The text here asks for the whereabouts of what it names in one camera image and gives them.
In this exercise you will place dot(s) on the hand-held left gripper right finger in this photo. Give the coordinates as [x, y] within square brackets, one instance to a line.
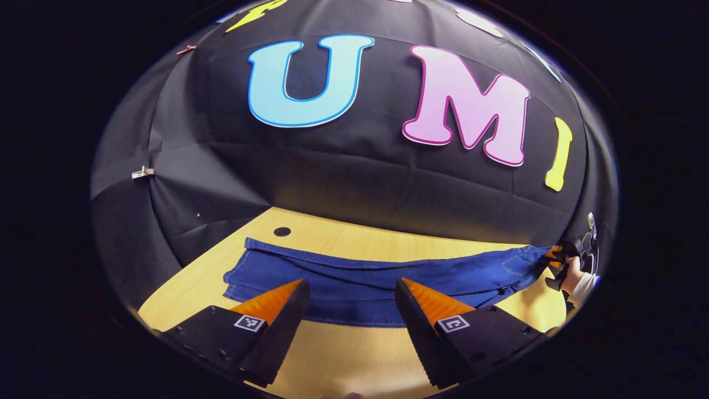
[418, 330]

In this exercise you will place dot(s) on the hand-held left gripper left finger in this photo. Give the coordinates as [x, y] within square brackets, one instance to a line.
[282, 332]

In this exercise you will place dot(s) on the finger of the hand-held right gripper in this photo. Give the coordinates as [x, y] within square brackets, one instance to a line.
[554, 257]

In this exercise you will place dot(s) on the blue jeans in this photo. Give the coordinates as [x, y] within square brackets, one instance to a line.
[343, 277]

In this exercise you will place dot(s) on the black backdrop cloth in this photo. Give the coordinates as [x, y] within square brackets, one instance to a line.
[343, 177]

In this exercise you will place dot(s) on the white clip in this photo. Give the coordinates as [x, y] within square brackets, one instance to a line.
[142, 173]

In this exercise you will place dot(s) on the red clip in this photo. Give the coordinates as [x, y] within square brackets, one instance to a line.
[186, 50]

